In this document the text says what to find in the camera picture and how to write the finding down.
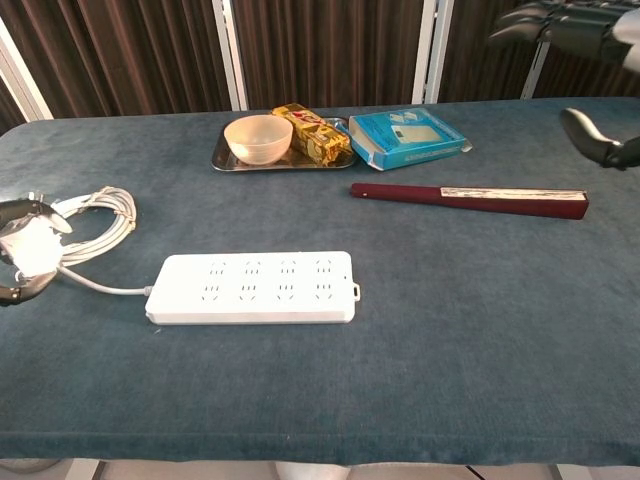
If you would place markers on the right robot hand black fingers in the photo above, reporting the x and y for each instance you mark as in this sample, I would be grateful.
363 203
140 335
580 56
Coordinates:
575 27

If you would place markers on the white power strip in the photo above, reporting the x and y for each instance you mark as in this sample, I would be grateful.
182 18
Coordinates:
250 295

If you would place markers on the blue tablecloth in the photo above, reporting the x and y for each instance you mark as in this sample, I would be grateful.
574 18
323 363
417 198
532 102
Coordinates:
450 325

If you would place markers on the gold snack package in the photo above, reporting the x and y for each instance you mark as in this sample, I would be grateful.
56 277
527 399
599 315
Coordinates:
315 137

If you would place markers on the cream plastic bowl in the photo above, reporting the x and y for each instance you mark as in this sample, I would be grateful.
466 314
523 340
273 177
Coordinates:
257 140

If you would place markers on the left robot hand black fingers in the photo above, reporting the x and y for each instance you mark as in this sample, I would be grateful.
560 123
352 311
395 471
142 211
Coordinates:
30 247

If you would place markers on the dark red folded fan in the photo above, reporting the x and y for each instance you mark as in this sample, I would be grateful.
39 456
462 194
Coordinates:
400 192

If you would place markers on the white partition frame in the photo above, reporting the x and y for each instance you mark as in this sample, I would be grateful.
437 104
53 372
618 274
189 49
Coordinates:
432 50
25 81
230 55

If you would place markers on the steel rectangular tray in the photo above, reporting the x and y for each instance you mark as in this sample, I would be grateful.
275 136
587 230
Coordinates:
280 166

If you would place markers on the dark brown curtain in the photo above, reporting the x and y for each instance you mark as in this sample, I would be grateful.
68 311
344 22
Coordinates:
325 50
590 80
125 55
475 65
7 110

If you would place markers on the grey partition frame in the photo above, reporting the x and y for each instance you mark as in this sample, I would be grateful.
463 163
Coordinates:
534 70

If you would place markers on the blue cardboard box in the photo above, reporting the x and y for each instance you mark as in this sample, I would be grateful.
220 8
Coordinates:
380 127

